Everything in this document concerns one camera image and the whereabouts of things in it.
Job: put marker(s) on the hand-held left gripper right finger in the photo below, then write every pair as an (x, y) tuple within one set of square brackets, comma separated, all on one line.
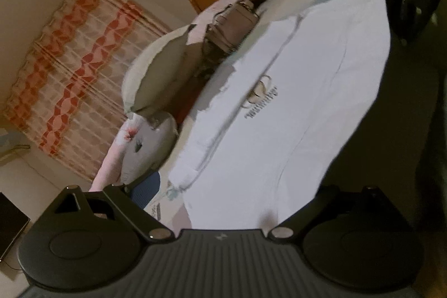
[(303, 217)]

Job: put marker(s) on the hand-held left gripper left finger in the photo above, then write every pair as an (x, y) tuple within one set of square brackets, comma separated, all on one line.
[(145, 191)]

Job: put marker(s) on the white printed t-shirt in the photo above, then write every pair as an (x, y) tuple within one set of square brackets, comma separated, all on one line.
[(297, 109)]

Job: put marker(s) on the grey donut cushion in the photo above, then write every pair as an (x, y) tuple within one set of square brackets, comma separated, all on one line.
[(150, 148)]

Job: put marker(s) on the pink floral quilt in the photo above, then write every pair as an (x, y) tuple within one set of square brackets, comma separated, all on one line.
[(122, 137)]

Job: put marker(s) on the white pillow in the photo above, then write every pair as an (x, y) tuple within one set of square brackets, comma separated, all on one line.
[(181, 88)]

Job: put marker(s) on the pink handbag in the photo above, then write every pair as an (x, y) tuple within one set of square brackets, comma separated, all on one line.
[(237, 22)]

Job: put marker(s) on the cream pillow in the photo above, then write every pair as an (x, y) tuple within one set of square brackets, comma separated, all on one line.
[(139, 74)]

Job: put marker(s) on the patterned curtain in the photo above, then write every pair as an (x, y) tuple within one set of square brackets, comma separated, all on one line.
[(70, 74)]

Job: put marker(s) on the black wall television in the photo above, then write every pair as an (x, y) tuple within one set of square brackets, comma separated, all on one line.
[(12, 224)]

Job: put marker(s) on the wall air conditioner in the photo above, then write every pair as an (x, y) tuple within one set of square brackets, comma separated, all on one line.
[(10, 144)]

